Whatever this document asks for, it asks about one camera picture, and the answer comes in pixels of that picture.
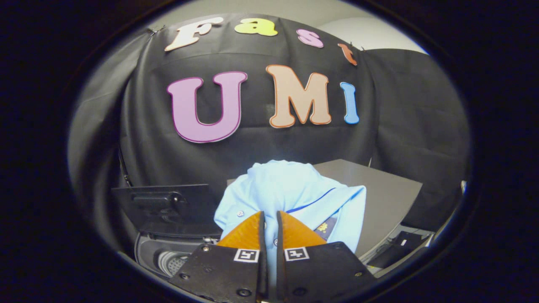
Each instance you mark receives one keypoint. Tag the black backdrop cloth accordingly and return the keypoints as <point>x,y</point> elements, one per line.
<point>261,147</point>

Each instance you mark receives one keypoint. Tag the black box with white label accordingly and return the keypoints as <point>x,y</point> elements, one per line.
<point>396,250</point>

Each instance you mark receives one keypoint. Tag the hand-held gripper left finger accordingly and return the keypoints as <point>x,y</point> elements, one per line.
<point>227,273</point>

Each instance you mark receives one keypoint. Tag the light blue shirt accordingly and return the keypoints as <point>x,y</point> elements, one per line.
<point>286,185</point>

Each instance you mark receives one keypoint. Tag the dark washing machine lid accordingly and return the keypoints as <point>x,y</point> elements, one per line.
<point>168,208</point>

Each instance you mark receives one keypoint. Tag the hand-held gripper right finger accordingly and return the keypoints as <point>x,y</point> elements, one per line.
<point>316,273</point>

